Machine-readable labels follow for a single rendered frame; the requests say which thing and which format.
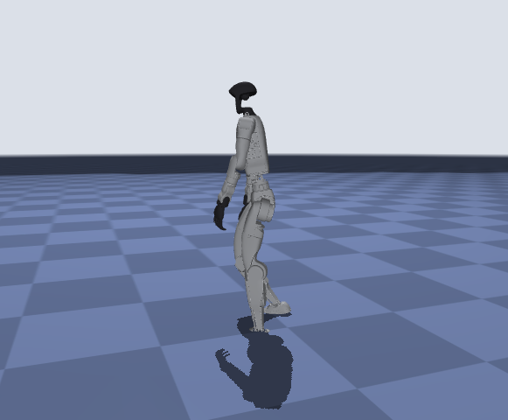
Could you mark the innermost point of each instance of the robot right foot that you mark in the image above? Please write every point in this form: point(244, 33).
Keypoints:
point(281, 309)

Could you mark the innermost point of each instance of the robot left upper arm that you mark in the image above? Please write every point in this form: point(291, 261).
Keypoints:
point(246, 127)

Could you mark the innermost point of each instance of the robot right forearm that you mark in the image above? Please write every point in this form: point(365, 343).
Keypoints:
point(248, 188)

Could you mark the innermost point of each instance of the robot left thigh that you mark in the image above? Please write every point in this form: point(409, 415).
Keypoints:
point(252, 234)

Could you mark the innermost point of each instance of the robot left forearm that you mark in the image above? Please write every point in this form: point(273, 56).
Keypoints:
point(231, 180)

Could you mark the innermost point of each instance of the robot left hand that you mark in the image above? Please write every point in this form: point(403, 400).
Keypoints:
point(219, 212)

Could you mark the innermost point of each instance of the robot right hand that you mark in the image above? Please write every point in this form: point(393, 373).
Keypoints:
point(245, 203)

